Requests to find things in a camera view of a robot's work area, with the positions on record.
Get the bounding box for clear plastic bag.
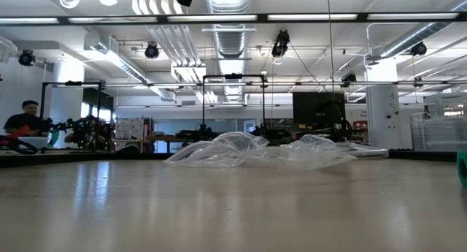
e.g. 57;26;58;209
163;131;271;169
251;133;358;171

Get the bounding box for teal elastic bandage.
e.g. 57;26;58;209
456;150;467;189

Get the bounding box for black overhead light bar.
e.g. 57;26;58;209
0;11;467;26

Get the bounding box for black monitor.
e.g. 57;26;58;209
292;91;347;128

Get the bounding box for white patterned board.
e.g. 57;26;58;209
115;116;146;140

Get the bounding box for wooden workbench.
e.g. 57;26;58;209
144;134;185;153

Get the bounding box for white building column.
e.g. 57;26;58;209
50;60;85;147
365;57;403;150

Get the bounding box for red storage bins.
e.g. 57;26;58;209
352;119;369;137

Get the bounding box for person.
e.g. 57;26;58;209
2;99;51;138

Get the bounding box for white bin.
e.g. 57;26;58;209
17;136;51;150

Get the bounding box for red tool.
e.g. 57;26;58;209
6;123;33;140

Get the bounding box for clear plastic container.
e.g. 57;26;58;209
409;92;467;153

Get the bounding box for silver ventilation duct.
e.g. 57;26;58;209
379;0;467;59
202;0;253;104

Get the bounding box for black ceiling cable reel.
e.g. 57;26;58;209
271;28;291;58
409;41;428;57
144;42;161;60
340;72;358;88
18;49;37;67

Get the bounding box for black station frame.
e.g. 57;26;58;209
201;73;267;138
39;80;107;150

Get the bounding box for thin hanging cable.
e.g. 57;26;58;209
325;0;336;99

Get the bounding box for black aluminium table frame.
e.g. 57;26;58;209
0;149;467;169

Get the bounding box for black cable loop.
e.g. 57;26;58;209
0;134;39;156

